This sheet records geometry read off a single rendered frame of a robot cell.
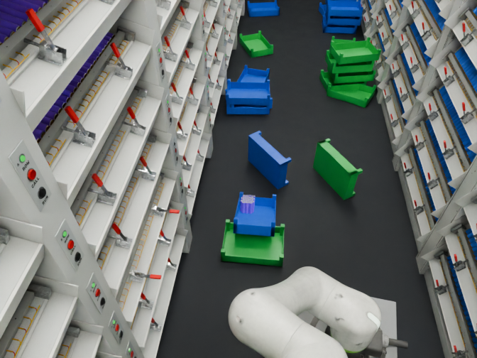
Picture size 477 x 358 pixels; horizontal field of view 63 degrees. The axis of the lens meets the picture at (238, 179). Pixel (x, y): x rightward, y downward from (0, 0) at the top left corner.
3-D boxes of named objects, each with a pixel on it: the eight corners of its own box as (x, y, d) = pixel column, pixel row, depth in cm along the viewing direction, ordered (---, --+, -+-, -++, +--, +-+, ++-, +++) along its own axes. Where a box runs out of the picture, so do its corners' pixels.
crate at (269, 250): (283, 233, 201) (284, 224, 196) (282, 266, 187) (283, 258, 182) (226, 228, 204) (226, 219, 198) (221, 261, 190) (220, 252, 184)
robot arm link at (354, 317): (333, 302, 133) (342, 275, 119) (377, 329, 126) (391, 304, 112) (314, 332, 126) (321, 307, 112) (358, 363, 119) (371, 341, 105)
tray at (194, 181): (207, 145, 234) (214, 128, 224) (187, 225, 192) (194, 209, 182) (174, 135, 231) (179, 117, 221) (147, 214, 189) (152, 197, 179)
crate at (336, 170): (343, 200, 217) (355, 195, 219) (351, 175, 202) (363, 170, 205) (312, 167, 235) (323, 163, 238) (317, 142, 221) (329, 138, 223)
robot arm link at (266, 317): (306, 256, 131) (232, 280, 84) (350, 283, 124) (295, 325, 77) (289, 290, 133) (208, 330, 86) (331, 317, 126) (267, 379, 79)
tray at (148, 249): (173, 187, 158) (178, 172, 151) (128, 334, 116) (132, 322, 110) (125, 172, 155) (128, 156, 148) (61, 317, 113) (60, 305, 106)
